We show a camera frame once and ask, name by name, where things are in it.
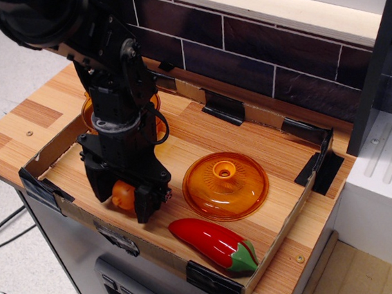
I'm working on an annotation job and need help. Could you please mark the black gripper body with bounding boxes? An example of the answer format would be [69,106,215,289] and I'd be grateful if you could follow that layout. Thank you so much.
[77,118,171,202]

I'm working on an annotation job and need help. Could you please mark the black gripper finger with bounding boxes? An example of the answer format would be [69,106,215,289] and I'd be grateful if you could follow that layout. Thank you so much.
[85,160,118,203]
[134,185,162,224]

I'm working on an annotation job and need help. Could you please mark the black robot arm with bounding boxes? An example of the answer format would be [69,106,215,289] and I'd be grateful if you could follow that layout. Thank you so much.
[0,0,171,223]

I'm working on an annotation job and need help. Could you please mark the orange transparent pot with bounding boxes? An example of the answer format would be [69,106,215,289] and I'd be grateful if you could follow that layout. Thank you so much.
[81,92,167,140]

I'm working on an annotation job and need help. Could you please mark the orange transparent pot lid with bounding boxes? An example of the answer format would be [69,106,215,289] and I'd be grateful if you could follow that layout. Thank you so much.
[183,151,269,221]

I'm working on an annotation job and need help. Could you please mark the cardboard fence with black tape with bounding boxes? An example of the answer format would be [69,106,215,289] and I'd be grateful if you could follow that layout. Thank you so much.
[14,71,351,294]

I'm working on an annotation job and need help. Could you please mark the red toy chili pepper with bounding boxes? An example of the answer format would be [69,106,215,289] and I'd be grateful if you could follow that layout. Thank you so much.
[168,218,259,273]

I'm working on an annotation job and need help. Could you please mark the grey oven control panel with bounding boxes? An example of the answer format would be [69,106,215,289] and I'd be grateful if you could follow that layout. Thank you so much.
[93,249,173,294]

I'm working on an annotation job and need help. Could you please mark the white toy sink drainboard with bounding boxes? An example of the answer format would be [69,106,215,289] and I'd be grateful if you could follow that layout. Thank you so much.
[347,111,392,200]

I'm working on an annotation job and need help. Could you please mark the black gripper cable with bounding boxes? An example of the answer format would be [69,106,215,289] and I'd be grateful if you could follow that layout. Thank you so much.
[139,100,171,147]

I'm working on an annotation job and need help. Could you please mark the black floor cables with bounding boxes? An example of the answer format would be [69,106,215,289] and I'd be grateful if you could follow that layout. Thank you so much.
[0,203,39,252]

